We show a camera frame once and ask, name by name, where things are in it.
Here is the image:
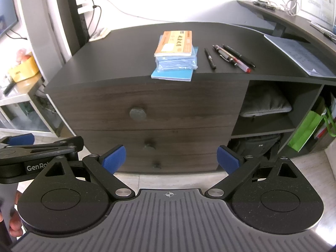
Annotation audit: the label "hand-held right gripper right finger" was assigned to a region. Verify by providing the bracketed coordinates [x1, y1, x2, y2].
[205, 145, 300, 200]

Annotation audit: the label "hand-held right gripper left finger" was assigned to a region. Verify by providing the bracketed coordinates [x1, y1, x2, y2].
[45, 145, 136, 200]

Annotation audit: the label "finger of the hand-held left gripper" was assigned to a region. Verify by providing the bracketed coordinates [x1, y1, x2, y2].
[0, 133, 35, 147]
[28, 136, 85, 155]

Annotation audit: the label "large dark wooden drawer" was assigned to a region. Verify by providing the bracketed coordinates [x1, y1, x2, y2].
[44, 80, 249, 132]

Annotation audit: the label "orange receipt book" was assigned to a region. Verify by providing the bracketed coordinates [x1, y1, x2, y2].
[154, 30, 193, 58]

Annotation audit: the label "medium dark wooden drawer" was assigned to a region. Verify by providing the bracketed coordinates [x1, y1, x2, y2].
[72, 127, 237, 160]

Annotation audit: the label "small dark wooden drawer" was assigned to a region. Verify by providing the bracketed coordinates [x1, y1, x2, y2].
[115, 152, 223, 174]

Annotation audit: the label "person's left hand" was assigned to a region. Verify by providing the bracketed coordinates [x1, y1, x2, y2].
[0, 191, 25, 238]

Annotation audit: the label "glass side table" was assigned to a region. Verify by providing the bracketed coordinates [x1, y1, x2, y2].
[0, 77, 62, 137]

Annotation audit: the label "black backpack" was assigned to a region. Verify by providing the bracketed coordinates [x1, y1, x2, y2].
[227, 134, 282, 160]

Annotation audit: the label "black remote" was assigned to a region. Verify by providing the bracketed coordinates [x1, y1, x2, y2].
[3, 81, 16, 96]

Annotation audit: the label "yellow box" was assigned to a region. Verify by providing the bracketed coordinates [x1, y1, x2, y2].
[8, 55, 40, 83]

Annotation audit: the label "green paper bag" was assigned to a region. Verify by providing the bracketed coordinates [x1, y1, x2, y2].
[287, 105, 336, 152]

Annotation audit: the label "red tipped pen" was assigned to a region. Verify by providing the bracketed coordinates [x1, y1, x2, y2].
[218, 48, 252, 73]

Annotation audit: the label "red folders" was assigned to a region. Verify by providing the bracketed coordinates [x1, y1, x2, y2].
[314, 118, 336, 140]

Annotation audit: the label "blue notepad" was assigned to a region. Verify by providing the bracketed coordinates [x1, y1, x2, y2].
[151, 68, 194, 82]

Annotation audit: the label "black marker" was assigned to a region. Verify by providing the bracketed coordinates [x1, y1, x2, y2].
[204, 48, 216, 70]

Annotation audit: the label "silver clip pen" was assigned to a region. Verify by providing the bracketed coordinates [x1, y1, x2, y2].
[213, 45, 239, 67]

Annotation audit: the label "black pen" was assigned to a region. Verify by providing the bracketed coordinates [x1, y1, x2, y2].
[222, 44, 256, 68]

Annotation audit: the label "pack of blue face masks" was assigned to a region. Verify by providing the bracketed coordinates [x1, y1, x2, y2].
[155, 46, 198, 71]

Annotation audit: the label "dark wooden cabinet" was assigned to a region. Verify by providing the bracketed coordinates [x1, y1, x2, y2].
[43, 22, 336, 175]

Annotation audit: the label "black power strip tower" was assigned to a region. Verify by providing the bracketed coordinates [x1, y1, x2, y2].
[73, 0, 90, 42]

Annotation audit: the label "document in plastic sleeve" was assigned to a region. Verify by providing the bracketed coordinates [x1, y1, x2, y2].
[263, 34, 336, 77]

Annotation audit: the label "white charger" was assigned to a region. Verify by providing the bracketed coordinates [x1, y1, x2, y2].
[77, 3, 96, 15]

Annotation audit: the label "dark raised counter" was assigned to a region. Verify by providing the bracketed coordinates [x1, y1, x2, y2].
[237, 0, 336, 45]

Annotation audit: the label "black adapter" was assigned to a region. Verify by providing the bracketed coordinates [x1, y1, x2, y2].
[253, 0, 276, 11]

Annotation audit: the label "framed certificate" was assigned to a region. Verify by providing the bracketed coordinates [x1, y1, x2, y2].
[300, 0, 336, 30]

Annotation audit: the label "wall monitor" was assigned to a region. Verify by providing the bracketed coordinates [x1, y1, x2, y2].
[0, 0, 19, 36]

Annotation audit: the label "black charger cable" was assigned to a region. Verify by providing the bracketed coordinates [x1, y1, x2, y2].
[85, 0, 103, 32]

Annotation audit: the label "white cable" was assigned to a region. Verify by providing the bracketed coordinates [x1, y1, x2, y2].
[267, 0, 300, 16]

